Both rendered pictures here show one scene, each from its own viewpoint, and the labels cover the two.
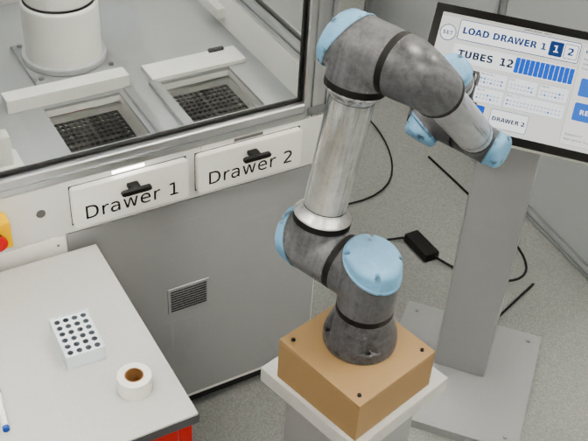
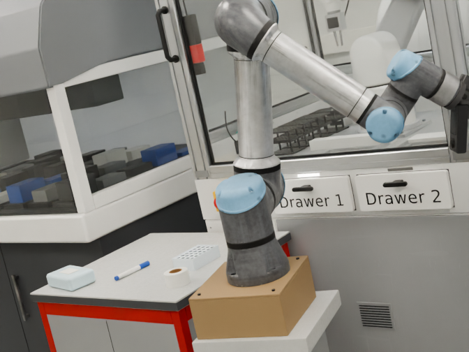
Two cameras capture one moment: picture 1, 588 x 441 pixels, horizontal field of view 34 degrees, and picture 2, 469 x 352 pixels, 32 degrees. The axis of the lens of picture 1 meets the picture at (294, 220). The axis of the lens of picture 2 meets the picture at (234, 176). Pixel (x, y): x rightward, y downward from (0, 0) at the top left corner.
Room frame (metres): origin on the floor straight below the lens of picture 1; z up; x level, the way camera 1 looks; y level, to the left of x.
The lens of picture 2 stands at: (0.77, -1.87, 1.45)
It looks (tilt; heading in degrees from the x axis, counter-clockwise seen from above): 11 degrees down; 70
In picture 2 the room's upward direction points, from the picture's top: 12 degrees counter-clockwise
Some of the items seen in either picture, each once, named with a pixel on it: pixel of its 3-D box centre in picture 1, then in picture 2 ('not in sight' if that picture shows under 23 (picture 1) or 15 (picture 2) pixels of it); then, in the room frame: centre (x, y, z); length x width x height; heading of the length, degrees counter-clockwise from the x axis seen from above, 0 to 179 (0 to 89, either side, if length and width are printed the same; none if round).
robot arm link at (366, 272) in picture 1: (367, 276); (244, 206); (1.39, -0.15, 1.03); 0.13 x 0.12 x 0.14; 52
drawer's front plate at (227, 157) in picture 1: (249, 159); (402, 191); (1.98, 0.12, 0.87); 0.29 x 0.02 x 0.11; 122
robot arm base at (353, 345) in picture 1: (362, 319); (254, 254); (1.39, -0.15, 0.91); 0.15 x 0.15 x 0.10
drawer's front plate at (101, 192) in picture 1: (130, 192); (310, 195); (1.81, 0.39, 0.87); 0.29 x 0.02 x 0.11; 122
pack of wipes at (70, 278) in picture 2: not in sight; (70, 277); (1.06, 0.64, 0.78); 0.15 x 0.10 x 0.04; 110
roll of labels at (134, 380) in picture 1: (134, 381); (176, 277); (1.31, 0.30, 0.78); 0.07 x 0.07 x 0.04
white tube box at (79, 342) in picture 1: (77, 339); (196, 257); (1.42, 0.44, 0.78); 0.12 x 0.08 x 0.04; 30
